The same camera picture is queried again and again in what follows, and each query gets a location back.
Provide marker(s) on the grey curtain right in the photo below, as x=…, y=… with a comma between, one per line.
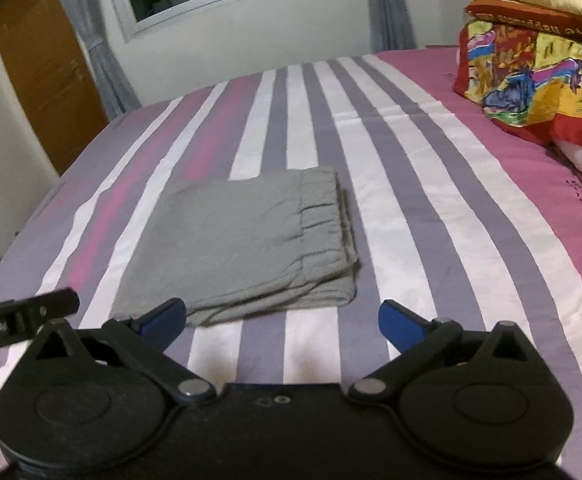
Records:
x=390, y=25

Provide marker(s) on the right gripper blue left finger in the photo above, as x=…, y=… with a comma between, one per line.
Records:
x=140, y=343

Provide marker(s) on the brown wooden door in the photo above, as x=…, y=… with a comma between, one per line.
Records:
x=50, y=77

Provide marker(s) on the grey pants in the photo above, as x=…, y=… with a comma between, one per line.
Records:
x=235, y=249

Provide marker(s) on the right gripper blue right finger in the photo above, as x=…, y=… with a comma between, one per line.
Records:
x=423, y=345

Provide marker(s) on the grey curtain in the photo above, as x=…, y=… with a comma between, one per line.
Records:
x=390, y=25
x=116, y=94

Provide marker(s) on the colourful yellow red blanket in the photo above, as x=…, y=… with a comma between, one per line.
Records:
x=528, y=82

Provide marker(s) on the pink grey striped bed sheet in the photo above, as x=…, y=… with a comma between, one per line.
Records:
x=452, y=216

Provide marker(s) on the grey curtain left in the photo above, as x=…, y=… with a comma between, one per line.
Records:
x=116, y=94

